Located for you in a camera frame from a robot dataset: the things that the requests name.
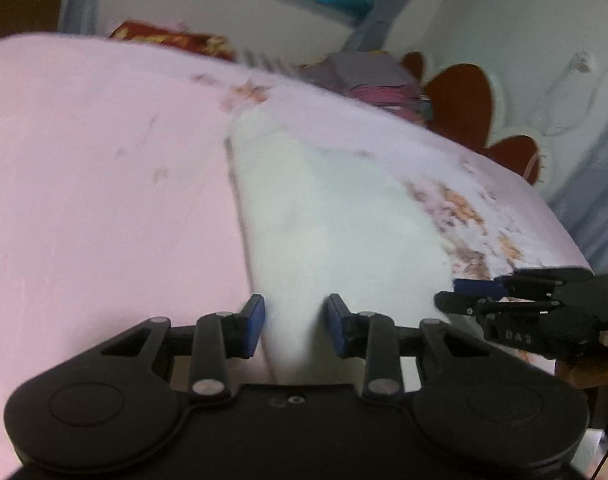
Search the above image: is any white small garment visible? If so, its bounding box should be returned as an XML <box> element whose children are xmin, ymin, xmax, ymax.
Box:
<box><xmin>227</xmin><ymin>110</ymin><xmax>452</xmax><ymax>385</ymax></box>

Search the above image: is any pile of folded clothes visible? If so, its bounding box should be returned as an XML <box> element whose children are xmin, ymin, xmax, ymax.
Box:
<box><xmin>301</xmin><ymin>51</ymin><xmax>433</xmax><ymax>126</ymax></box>

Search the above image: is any pink floral bedsheet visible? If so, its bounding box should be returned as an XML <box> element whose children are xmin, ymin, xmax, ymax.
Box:
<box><xmin>0</xmin><ymin>35</ymin><xmax>584</xmax><ymax>479</ymax></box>

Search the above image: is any striped pillow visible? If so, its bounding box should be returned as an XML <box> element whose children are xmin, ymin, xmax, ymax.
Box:
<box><xmin>234</xmin><ymin>48</ymin><xmax>301</xmax><ymax>79</ymax></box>

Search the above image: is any red yellow blanket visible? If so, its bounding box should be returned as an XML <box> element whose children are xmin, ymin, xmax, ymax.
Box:
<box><xmin>108</xmin><ymin>21</ymin><xmax>237</xmax><ymax>62</ymax></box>

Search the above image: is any white cable on wall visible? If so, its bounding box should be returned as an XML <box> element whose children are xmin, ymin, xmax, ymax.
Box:
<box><xmin>525</xmin><ymin>49</ymin><xmax>602</xmax><ymax>181</ymax></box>

